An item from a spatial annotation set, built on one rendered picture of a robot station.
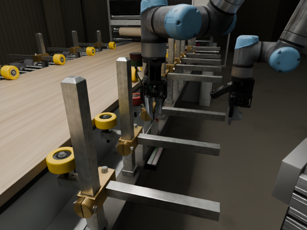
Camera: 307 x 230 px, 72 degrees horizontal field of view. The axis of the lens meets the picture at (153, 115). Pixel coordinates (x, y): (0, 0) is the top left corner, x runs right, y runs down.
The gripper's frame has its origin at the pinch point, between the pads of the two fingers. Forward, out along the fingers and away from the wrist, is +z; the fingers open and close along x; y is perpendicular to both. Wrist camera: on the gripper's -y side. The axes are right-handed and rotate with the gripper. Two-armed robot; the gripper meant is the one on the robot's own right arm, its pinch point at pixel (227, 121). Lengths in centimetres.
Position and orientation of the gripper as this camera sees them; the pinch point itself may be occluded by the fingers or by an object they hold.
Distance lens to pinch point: 98.6
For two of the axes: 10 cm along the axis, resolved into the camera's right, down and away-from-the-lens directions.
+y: 9.6, 1.1, -2.4
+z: 0.0, 9.1, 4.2
